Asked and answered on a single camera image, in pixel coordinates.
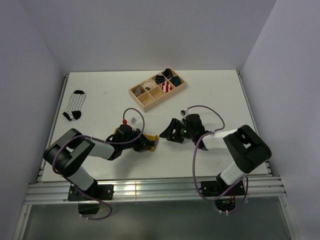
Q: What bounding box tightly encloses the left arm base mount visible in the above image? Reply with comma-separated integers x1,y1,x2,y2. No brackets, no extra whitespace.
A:
67,183,114,220

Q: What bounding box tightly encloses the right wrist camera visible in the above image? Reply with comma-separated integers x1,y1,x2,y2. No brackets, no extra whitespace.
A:
180,109,189,119

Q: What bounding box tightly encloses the yellow sock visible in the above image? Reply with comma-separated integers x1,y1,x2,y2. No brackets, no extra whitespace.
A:
112,125,158,152

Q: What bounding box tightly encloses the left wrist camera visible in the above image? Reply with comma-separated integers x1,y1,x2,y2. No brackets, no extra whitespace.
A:
122,117,137,131

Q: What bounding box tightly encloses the aluminium frame rail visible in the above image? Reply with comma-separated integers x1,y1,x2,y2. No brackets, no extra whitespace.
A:
23,175,287,205

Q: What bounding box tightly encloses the beige rolled sock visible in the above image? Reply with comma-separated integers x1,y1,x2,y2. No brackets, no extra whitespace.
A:
132,85,144,97

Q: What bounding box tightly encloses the dark green rolled sock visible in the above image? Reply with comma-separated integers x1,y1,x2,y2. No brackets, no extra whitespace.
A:
170,75,181,87

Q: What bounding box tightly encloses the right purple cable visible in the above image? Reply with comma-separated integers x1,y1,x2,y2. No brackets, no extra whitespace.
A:
186,104,250,215

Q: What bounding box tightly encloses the black white rolled sock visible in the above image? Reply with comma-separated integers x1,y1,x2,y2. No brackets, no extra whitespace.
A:
154,74,166,85

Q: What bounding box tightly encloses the white black striped sock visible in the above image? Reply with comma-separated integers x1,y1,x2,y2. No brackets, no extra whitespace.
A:
62,90,86,121

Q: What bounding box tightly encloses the black striped rolled sock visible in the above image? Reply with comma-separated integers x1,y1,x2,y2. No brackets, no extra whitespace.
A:
162,68,173,80

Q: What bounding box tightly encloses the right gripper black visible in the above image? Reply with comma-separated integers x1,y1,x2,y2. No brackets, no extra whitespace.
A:
159,118,196,144

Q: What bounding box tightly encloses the red white striped rolled sock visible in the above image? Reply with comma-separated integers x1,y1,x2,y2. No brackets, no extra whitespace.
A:
160,81,172,93

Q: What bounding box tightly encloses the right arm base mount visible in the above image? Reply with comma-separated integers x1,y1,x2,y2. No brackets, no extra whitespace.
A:
199,180,245,212

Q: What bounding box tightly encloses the wooden compartment tray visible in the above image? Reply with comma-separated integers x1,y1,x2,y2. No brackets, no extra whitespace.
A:
128,67,187,113

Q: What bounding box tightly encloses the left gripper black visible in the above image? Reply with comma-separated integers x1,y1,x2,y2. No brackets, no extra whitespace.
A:
121,128,154,152

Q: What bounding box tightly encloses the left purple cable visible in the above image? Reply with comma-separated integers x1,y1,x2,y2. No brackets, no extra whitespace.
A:
52,107,146,221

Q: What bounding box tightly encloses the cream rolled sock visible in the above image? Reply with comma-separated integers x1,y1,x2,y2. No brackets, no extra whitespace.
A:
142,79,157,91

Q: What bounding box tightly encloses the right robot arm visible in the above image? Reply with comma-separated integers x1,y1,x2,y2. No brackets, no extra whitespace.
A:
159,113,272,195

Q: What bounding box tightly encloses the purple cable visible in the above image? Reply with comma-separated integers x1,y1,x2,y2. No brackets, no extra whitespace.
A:
52,107,146,221
186,104,250,215

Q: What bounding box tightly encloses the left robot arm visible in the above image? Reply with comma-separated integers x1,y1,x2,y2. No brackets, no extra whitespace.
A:
43,124,158,200

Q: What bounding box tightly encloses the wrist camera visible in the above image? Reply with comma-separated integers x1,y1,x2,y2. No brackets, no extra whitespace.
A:
122,117,137,131
180,109,189,119

